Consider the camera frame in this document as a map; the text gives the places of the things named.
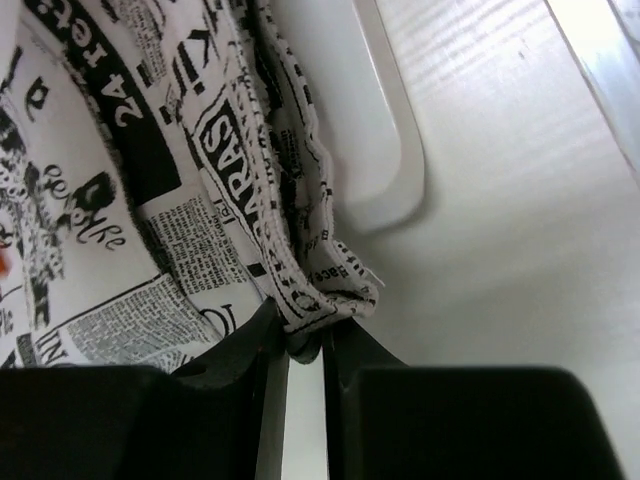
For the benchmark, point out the newspaper print trousers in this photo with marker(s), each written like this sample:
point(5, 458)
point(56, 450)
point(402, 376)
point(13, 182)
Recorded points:
point(162, 176)

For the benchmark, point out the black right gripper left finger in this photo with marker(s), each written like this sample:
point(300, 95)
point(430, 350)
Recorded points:
point(220, 416)

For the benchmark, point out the aluminium side rail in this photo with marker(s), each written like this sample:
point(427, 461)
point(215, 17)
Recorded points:
point(603, 37)

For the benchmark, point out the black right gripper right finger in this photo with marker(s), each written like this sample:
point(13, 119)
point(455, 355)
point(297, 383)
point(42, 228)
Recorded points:
point(389, 420)

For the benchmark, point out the white metal clothes rack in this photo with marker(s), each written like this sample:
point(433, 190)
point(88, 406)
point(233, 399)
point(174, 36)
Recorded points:
point(369, 120)

